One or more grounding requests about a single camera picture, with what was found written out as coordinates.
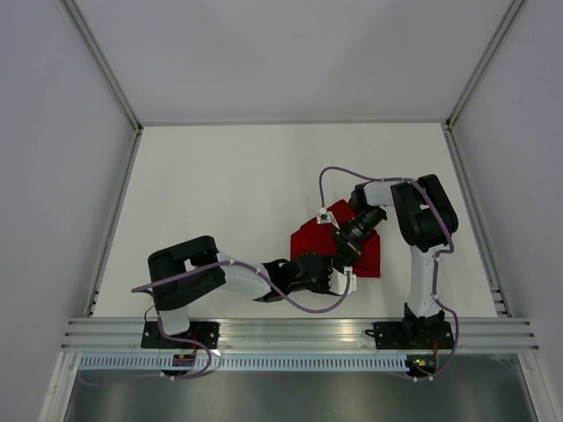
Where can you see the red cloth napkin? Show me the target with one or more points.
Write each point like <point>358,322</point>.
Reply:
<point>313,237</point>

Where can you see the aluminium frame post right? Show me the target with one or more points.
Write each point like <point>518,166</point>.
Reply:
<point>493,46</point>

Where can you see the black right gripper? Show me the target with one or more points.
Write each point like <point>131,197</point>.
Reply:
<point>347,247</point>

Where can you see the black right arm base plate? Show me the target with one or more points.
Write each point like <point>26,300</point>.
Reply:
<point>396,336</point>

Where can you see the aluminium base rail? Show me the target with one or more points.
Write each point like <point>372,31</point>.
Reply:
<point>340,335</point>

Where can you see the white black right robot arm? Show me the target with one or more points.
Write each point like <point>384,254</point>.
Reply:
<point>426,221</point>

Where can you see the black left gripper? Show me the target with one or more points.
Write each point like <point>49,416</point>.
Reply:
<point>325,287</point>

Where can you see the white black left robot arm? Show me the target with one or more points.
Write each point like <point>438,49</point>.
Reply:
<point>185,272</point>

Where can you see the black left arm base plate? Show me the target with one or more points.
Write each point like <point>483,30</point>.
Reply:
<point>205,332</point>

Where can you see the aluminium frame post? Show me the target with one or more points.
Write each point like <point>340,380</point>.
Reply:
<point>91,44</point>
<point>493,46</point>

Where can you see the white slotted cable duct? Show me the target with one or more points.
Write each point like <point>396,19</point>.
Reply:
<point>247,361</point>

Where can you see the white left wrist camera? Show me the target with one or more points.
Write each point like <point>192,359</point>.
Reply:
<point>342,281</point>

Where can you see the aluminium frame post left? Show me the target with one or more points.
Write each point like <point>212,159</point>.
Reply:
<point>91,44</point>

